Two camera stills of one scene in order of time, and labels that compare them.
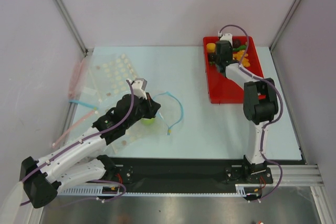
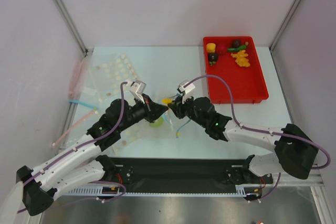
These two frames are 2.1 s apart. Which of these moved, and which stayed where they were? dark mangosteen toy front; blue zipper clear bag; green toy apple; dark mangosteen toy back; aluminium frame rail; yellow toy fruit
Moved: blue zipper clear bag; green toy apple
Stayed: dark mangosteen toy back; dark mangosteen toy front; yellow toy fruit; aluminium frame rail
